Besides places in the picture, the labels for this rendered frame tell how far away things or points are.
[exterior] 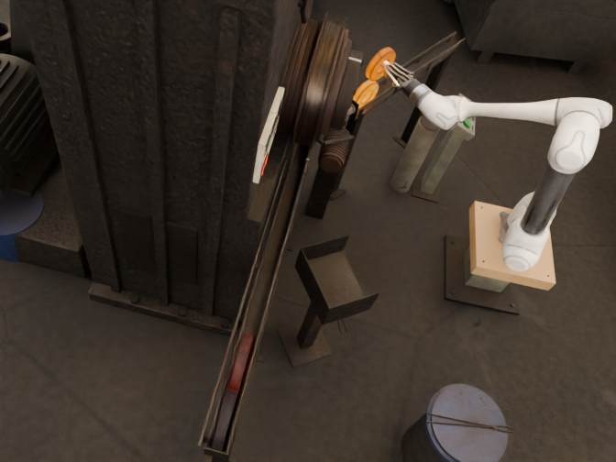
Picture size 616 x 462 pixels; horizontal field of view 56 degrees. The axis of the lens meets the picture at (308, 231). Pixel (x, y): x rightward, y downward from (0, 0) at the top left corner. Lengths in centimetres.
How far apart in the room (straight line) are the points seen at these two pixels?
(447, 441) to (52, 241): 181
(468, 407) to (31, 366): 179
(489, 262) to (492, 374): 57
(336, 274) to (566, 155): 92
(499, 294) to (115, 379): 193
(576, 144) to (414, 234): 130
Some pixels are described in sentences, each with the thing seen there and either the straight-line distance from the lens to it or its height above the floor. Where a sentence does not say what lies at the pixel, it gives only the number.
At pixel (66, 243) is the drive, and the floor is 25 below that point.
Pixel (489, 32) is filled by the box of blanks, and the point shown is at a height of 27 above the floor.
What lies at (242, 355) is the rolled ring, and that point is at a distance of 186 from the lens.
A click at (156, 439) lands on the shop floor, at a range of 257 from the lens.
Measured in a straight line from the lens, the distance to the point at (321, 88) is 189.
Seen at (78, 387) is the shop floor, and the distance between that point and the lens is 267.
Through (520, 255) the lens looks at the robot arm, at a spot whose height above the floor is 63.
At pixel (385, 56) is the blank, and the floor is 97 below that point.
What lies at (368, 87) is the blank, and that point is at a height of 77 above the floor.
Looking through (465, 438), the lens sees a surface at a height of 43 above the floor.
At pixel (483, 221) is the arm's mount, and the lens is 287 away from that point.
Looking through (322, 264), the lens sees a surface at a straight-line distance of 224.
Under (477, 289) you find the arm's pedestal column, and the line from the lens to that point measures 315.
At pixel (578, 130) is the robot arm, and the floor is 124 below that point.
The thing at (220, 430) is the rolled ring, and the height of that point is 73.
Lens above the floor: 249
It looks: 55 degrees down
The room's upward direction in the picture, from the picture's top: 18 degrees clockwise
